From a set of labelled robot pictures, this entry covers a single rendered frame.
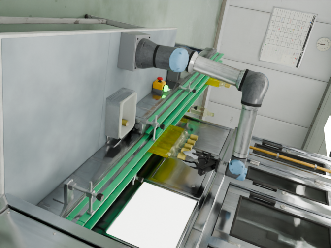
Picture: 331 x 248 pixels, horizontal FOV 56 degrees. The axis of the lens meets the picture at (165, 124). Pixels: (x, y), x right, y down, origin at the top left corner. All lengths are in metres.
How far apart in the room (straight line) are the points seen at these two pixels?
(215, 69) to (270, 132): 6.75
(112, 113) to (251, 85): 0.69
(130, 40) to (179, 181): 0.83
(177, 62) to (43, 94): 0.64
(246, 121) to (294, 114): 6.58
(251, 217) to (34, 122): 1.20
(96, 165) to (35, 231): 0.57
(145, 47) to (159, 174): 0.73
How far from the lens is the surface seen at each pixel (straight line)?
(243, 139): 1.53
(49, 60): 1.18
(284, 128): 8.22
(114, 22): 2.50
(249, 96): 1.47
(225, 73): 1.60
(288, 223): 1.86
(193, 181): 1.82
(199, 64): 1.63
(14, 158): 1.18
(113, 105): 1.57
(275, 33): 7.51
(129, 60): 1.57
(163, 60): 1.52
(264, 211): 1.86
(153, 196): 1.68
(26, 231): 1.10
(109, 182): 1.50
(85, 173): 1.52
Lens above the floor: 1.48
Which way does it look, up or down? 16 degrees down
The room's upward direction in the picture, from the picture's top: 107 degrees clockwise
